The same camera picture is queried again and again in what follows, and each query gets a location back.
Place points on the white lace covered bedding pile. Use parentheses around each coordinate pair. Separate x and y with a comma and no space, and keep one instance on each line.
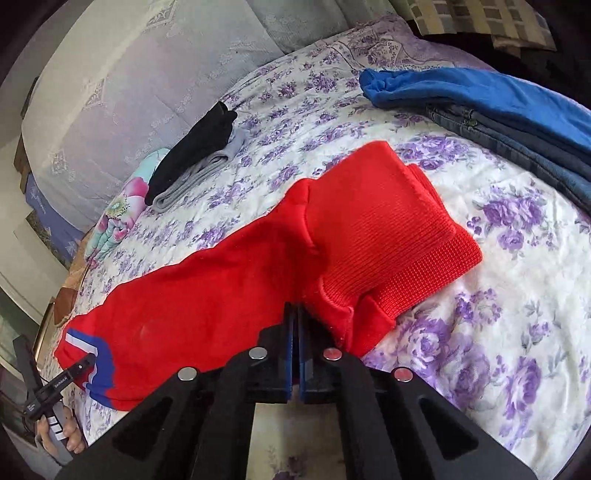
(131,77)

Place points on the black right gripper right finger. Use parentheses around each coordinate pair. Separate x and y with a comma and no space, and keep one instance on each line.
(394,425)

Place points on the checkered curtain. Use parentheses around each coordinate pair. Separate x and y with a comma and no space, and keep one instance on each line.
(508,22)

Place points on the red track pants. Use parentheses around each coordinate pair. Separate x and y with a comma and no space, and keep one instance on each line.
(356,247)

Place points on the grey folded garment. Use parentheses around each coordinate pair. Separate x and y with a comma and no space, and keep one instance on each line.
(200,171)

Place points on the brown blanket at bedside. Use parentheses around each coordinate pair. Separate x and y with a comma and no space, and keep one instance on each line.
(66,297)

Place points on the black folded garment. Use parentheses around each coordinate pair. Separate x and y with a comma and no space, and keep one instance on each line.
(210,134)

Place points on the purple floral bedspread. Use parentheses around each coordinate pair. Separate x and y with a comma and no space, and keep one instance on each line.
(508,343)

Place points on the blue folded garment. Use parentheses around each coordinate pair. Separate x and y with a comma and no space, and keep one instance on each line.
(510,101)

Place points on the left hand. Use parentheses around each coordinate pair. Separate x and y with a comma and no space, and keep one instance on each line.
(75,442)

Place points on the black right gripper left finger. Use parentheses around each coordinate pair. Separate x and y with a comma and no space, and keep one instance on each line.
(196,425)

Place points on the floral teal pink quilt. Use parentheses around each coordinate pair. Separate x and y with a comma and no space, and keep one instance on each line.
(121,214)

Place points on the folded blue jeans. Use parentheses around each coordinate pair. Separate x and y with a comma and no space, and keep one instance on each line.
(558,166)

